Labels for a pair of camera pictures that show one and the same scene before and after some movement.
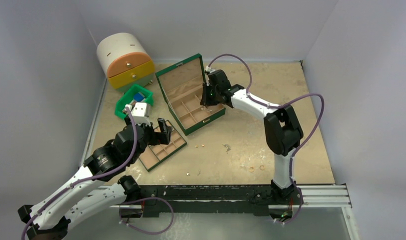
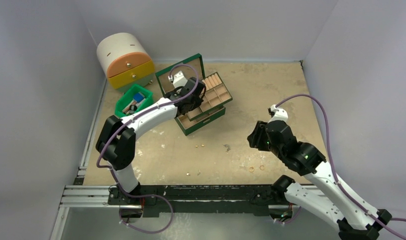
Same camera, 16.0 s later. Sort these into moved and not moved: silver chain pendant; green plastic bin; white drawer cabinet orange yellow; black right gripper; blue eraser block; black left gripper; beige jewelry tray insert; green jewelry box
Moved: beige jewelry tray insert; black left gripper; black right gripper
Not moved: blue eraser block; silver chain pendant; green plastic bin; white drawer cabinet orange yellow; green jewelry box
